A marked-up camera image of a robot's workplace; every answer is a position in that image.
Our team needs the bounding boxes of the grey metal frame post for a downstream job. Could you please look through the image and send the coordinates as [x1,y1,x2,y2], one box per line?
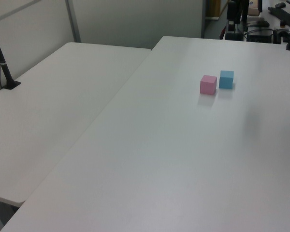
[201,0,207,39]

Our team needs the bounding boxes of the blue cube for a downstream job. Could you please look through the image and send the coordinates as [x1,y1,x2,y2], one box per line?
[218,70,234,89]

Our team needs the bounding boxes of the black camera stand pole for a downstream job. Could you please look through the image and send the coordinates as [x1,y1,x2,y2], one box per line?
[0,19,21,91]

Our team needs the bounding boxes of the wooden cabinet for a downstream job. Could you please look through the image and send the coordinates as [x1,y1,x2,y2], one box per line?
[206,0,221,18]

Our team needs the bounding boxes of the black electronics box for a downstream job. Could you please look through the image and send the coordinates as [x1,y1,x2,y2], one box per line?
[246,29,274,44]

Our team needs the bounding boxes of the black upright cylinder device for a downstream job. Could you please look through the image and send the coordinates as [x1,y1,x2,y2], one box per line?
[226,0,238,25]

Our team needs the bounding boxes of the black keyboard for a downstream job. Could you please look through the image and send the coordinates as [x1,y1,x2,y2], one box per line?
[267,6,290,26]

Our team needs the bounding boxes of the black arched clamp bracket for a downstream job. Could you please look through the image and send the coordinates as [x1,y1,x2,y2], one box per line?
[274,28,290,45]

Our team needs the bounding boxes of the pink cube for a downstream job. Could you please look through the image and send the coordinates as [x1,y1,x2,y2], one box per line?
[199,74,218,95]

